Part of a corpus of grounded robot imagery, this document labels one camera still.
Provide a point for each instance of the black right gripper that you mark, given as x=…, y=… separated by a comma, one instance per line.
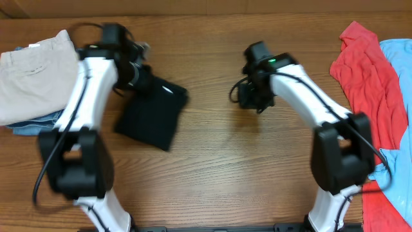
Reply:
x=246, y=103

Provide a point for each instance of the black t-shirt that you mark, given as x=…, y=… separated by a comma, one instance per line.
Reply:
x=151, y=114

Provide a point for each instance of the light blue shirt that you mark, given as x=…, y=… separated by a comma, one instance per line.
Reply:
x=398, y=53

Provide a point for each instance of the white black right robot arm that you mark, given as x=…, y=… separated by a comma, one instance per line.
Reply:
x=342, y=152

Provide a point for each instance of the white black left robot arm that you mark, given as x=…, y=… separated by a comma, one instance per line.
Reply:
x=76, y=160

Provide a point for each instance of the blue folded jeans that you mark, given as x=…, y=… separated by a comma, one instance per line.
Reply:
x=32, y=125

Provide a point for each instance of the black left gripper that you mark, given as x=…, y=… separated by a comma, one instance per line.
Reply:
x=123, y=86

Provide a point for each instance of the red shirt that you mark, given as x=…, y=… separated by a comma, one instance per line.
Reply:
x=368, y=82

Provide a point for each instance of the beige folded pants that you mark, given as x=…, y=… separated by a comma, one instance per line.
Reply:
x=32, y=80

